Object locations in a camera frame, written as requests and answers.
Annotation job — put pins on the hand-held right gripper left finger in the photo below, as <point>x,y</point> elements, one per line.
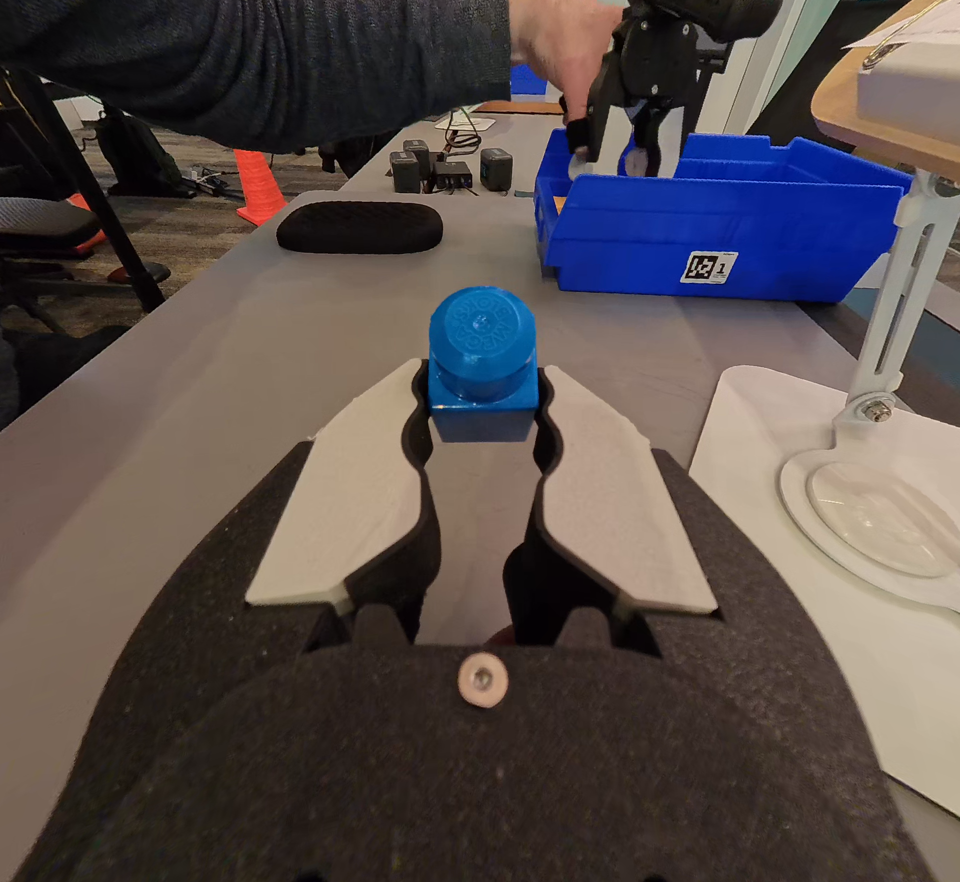
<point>345,515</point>

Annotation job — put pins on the orange traffic cone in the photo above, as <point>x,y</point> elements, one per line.
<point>91,243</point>
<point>259,185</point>

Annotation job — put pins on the person's left forearm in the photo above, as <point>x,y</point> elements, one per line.
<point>225,35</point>

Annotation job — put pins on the blue tagged plastic bin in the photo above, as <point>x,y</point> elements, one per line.
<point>750,237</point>

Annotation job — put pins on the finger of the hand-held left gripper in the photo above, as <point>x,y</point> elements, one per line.
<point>671,144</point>
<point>636,161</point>

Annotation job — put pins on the small blue plastic bin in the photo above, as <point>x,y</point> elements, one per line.
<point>529,80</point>

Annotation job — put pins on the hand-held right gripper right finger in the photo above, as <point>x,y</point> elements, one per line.
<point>619,515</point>

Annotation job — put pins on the white base board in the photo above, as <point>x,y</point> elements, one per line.
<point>750,522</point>

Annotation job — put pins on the black mesh wrist rest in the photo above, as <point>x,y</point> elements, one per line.
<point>360,226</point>

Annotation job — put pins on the blue building block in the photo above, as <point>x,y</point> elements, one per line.
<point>480,357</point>

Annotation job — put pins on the grey desk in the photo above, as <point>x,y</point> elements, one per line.
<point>225,372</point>

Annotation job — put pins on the black backpack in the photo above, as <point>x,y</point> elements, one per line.
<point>139,155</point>

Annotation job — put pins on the white printed card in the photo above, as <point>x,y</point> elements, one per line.
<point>469,123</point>

